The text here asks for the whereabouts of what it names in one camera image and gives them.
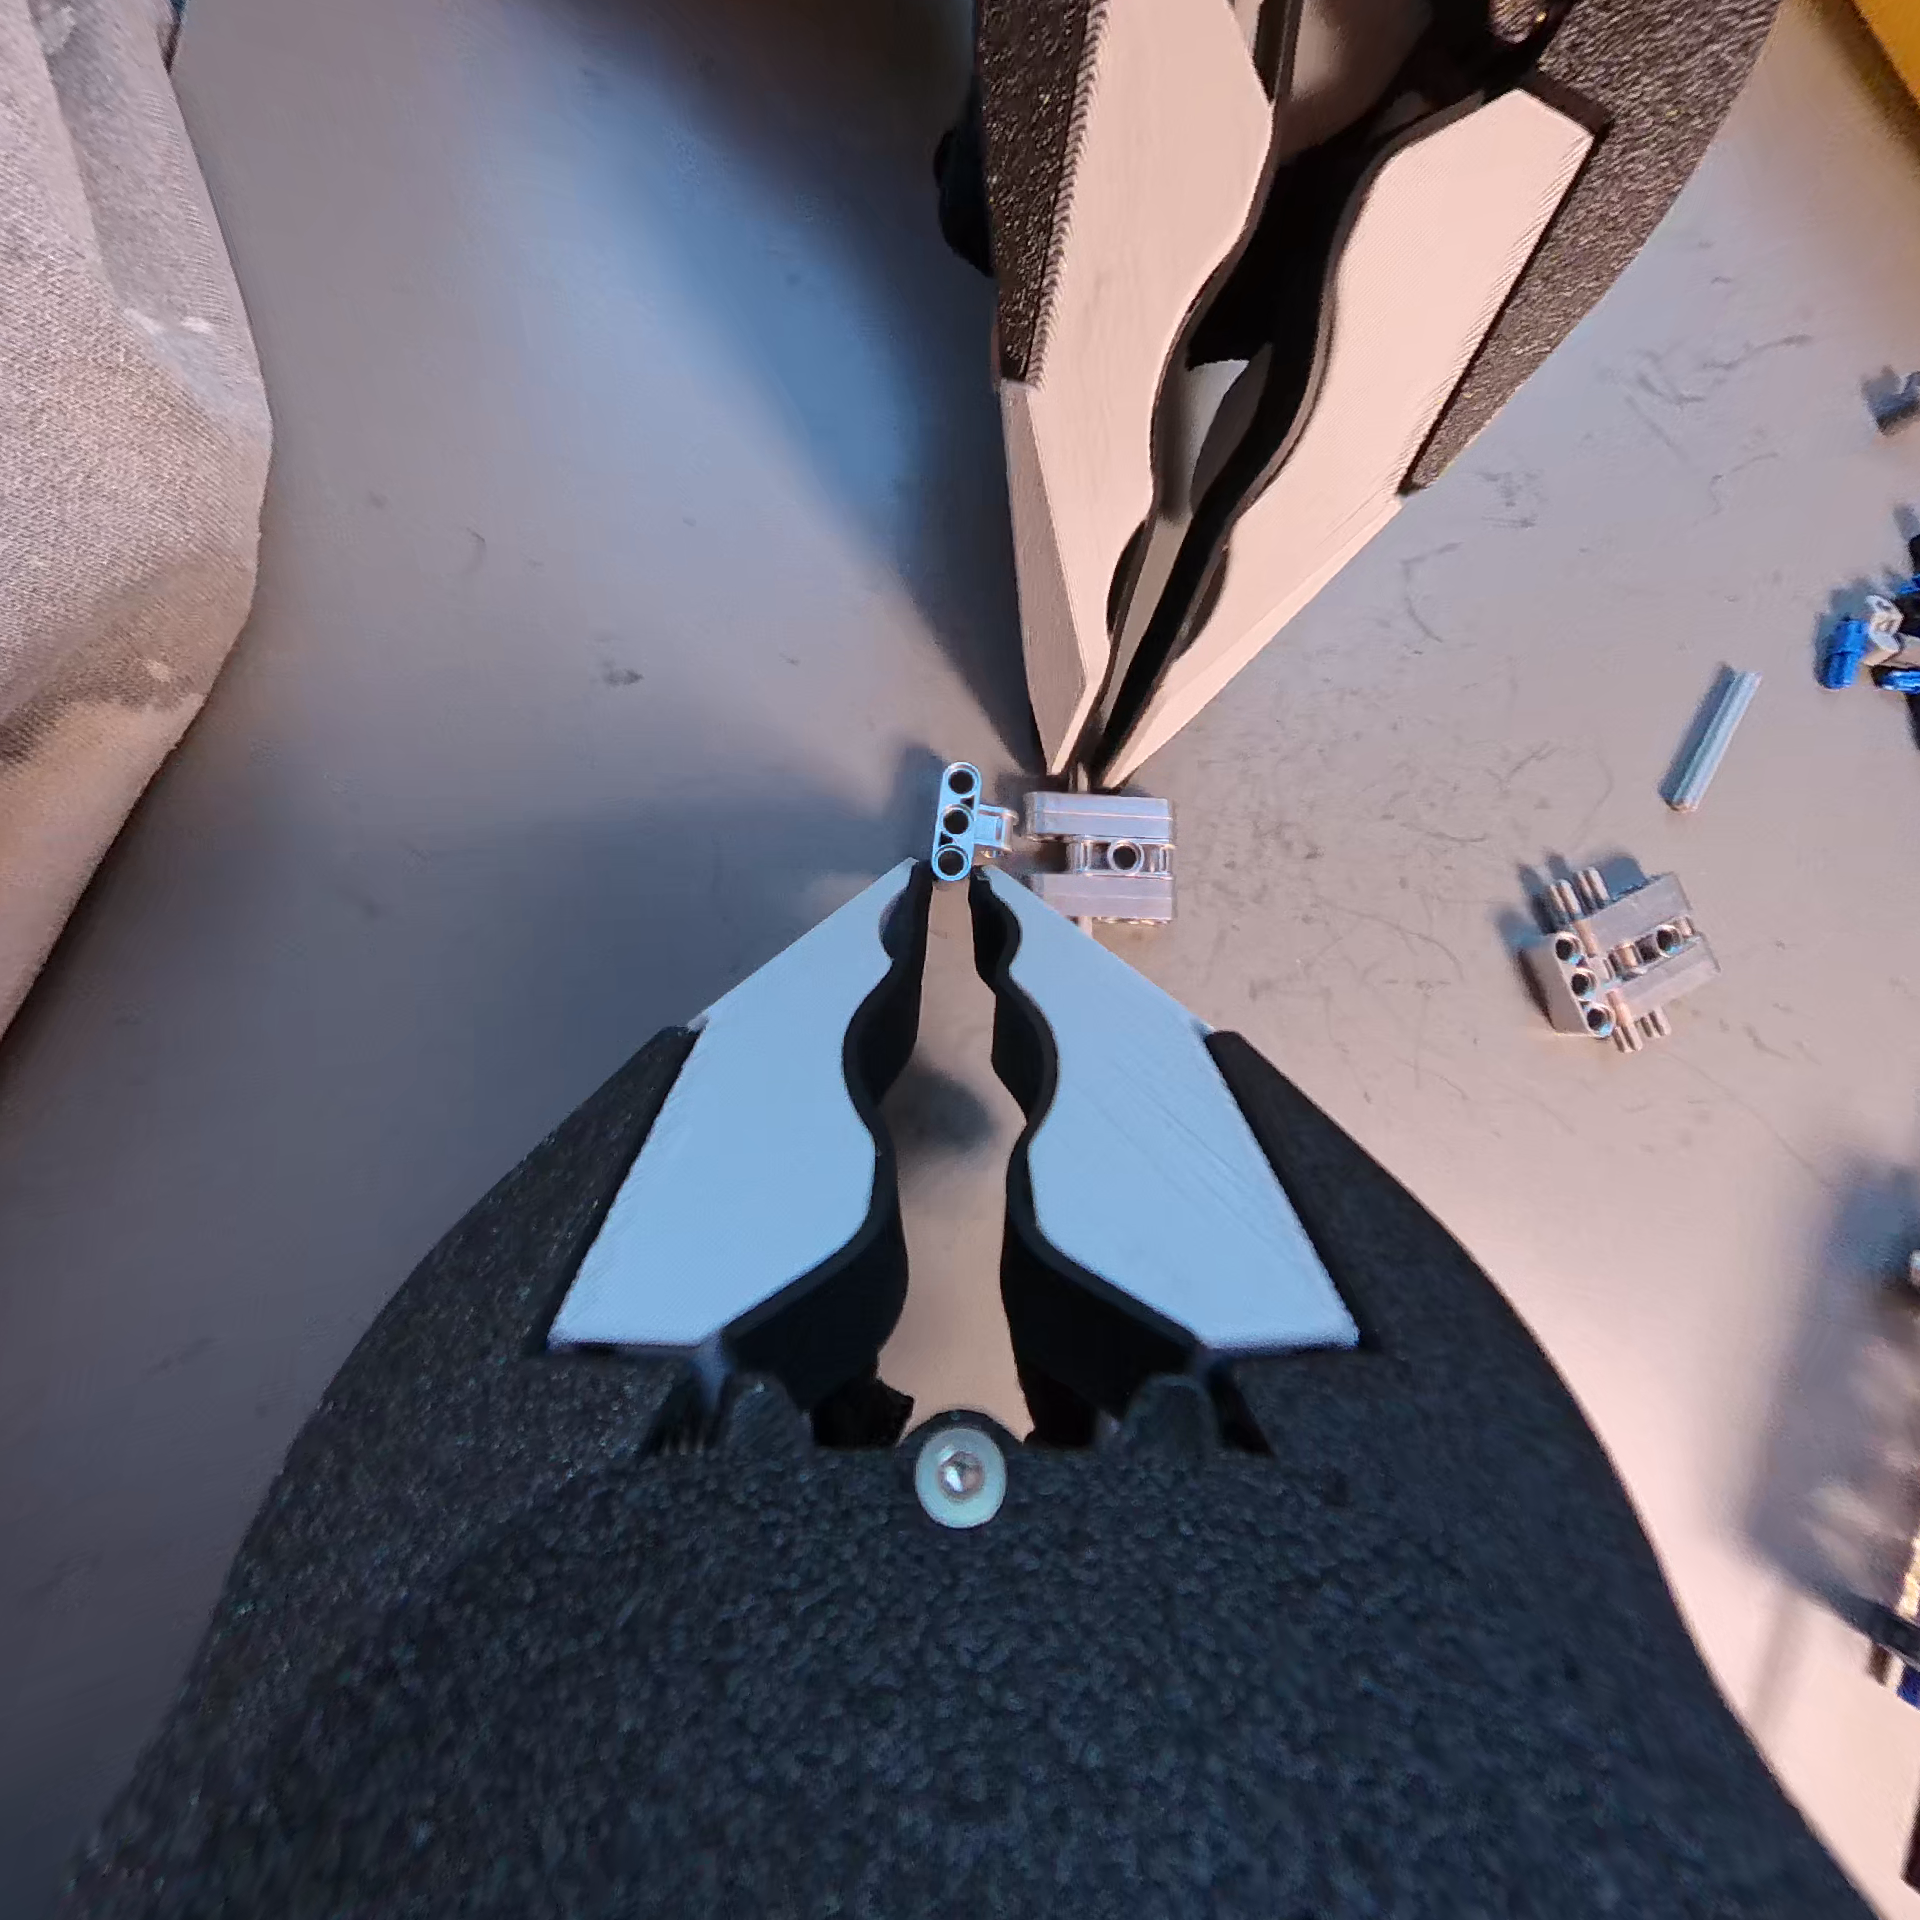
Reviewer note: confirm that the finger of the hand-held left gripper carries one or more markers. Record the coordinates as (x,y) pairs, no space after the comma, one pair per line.
(1395,376)
(1110,299)

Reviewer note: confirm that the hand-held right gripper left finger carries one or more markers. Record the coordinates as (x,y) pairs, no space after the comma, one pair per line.
(734,1184)

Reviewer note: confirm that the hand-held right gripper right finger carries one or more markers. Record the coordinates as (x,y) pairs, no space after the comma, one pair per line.
(1170,1201)

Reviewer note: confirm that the chrome two-hole beam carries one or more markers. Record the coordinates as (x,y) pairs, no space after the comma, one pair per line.
(1122,857)

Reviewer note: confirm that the chrome T-shaped connector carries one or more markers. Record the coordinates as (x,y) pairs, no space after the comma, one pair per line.
(957,820)

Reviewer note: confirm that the grey axle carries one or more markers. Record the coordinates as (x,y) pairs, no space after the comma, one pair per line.
(1711,739)

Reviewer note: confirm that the yellow storage bin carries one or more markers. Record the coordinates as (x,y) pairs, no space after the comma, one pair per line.
(1894,18)

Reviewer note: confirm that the dark grey bush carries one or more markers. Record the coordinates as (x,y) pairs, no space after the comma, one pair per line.
(1896,401)

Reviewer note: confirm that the chrome beam assembly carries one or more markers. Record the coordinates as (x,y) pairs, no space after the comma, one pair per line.
(1621,961)

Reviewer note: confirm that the pile of mixed small connectors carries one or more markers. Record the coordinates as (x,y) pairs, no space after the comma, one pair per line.
(1875,629)

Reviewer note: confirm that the clear engine block model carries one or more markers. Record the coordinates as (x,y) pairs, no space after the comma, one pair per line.
(1909,1634)

